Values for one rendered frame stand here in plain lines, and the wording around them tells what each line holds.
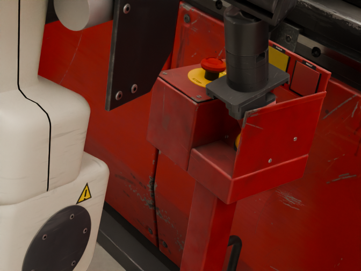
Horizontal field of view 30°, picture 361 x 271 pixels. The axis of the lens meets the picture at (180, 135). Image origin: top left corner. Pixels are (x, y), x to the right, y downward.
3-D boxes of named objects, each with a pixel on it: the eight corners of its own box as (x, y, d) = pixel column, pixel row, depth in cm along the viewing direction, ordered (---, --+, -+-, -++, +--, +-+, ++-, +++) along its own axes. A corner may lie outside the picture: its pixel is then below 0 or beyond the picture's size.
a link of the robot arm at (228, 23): (215, 11, 84) (256, 20, 82) (239, -13, 89) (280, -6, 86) (217, 58, 89) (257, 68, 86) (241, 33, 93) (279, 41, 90)
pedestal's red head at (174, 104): (144, 140, 107) (158, 34, 99) (219, 120, 117) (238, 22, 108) (226, 206, 95) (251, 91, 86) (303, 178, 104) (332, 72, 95)
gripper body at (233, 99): (291, 86, 93) (292, 40, 89) (235, 117, 89) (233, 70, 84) (259, 68, 97) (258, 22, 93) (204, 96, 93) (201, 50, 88)
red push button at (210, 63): (192, 78, 103) (195, 57, 101) (211, 75, 105) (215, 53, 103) (209, 90, 100) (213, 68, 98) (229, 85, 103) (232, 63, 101)
